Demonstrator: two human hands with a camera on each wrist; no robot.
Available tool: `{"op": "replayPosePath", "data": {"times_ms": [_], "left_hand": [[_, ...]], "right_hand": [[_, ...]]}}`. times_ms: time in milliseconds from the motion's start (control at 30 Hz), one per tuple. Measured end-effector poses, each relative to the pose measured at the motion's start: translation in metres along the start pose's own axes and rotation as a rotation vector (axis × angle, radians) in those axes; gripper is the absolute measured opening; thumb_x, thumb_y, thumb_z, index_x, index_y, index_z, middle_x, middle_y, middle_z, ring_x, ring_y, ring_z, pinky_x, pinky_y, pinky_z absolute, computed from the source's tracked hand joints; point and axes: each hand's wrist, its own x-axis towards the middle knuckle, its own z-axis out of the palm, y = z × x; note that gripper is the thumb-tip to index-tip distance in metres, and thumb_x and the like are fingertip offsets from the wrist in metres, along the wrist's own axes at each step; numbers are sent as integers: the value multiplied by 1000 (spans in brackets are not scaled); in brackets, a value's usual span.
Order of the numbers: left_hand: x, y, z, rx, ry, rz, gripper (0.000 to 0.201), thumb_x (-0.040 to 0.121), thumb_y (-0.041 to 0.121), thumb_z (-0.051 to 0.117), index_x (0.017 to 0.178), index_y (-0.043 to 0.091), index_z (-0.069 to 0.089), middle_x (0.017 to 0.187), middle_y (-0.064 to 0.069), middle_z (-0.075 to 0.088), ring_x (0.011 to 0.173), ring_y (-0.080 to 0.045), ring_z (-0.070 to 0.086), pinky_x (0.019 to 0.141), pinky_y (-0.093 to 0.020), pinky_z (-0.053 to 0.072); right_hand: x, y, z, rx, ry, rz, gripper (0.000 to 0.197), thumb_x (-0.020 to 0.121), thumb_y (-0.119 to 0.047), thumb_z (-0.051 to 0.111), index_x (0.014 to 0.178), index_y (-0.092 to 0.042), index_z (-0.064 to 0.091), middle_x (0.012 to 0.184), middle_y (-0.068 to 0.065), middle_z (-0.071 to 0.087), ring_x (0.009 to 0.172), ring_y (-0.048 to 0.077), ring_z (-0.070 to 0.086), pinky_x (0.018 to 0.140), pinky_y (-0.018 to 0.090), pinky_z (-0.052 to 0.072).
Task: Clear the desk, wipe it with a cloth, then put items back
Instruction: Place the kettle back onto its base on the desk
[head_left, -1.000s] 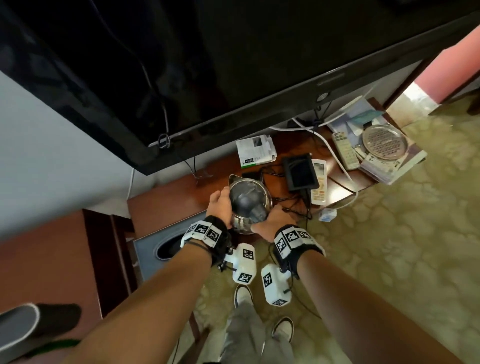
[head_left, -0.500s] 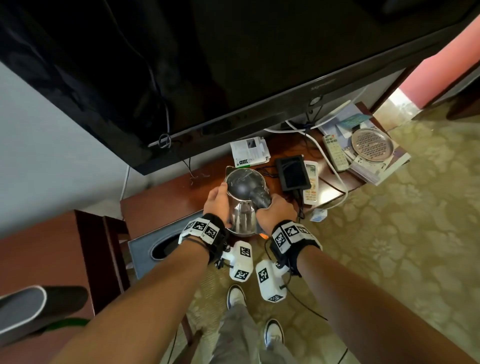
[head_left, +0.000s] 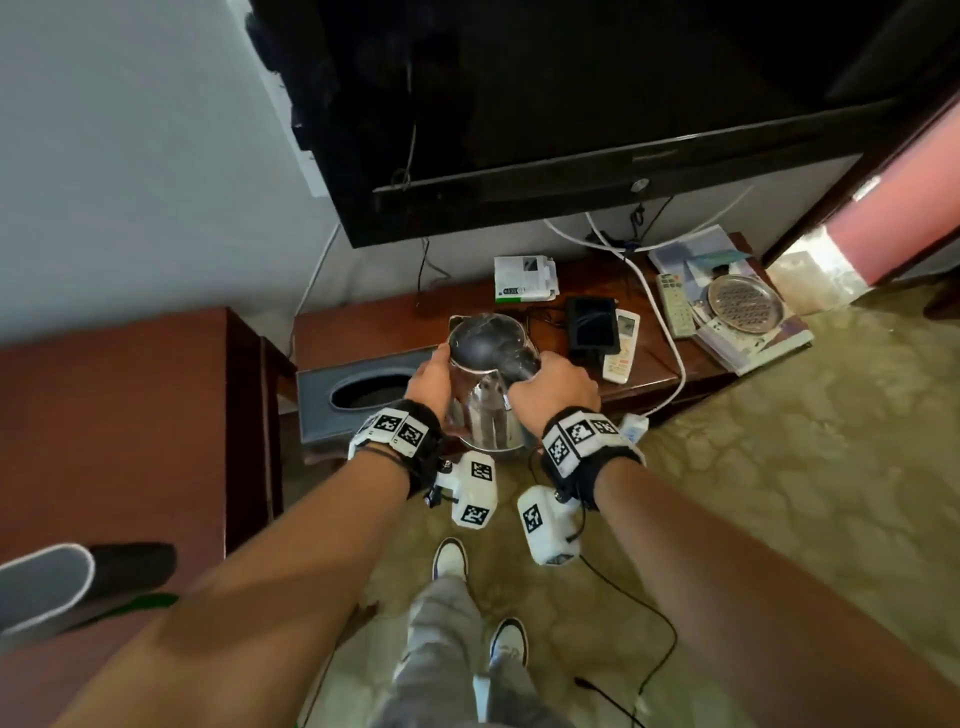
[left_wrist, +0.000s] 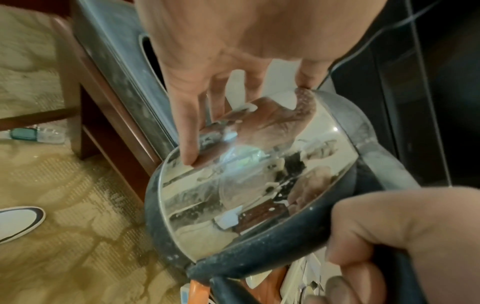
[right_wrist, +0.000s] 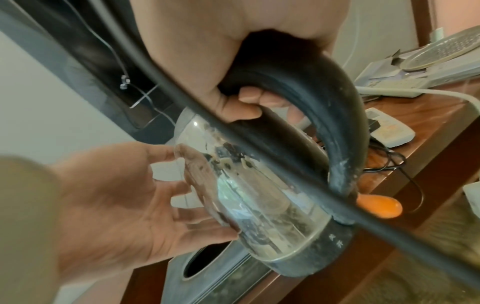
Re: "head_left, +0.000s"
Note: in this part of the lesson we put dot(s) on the person's left hand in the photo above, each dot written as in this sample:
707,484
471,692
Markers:
429,382

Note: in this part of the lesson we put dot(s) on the person's right hand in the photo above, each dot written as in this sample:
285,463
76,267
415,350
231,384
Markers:
555,390

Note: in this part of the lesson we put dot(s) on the steel electric kettle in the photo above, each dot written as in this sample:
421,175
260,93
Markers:
487,345

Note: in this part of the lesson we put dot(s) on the black tissue box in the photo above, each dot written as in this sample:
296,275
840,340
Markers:
315,405

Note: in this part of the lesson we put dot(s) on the person's left forearm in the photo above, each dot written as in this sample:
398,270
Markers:
247,600

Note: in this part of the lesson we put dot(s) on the person's right forearm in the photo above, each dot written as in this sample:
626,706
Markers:
772,600

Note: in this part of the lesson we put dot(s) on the black square box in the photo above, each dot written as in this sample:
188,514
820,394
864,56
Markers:
592,330

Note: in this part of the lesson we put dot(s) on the white remote control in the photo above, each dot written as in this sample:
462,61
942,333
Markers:
622,352

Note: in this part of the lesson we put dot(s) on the low wooden television stand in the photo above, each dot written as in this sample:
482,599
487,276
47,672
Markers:
375,322

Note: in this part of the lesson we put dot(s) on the green white box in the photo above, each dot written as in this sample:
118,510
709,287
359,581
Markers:
525,281

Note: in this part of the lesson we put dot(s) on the grey remote control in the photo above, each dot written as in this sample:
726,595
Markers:
676,304

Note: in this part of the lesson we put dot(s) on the white sneaker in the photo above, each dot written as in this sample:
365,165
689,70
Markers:
510,641
450,559

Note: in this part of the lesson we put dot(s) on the light grey trousers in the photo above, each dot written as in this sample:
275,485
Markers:
442,652

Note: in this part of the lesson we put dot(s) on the black plug adapter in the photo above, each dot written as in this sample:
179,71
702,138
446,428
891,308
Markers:
261,41
300,127

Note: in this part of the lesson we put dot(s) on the black television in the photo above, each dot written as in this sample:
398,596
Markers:
562,90

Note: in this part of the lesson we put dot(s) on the white power strip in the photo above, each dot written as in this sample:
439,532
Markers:
289,112

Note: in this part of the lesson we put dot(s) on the red-brown wooden table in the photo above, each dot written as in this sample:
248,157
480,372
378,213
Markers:
112,435

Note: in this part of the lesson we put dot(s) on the black grey sleeve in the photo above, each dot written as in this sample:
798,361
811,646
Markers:
120,570

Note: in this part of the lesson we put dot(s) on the pink door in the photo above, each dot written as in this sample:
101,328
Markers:
900,210

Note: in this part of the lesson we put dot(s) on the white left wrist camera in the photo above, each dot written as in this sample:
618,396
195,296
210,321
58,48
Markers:
472,491

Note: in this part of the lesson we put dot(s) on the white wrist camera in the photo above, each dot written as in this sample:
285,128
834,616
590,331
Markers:
472,491
547,525

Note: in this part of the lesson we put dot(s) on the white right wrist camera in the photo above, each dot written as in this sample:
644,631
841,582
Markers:
547,525

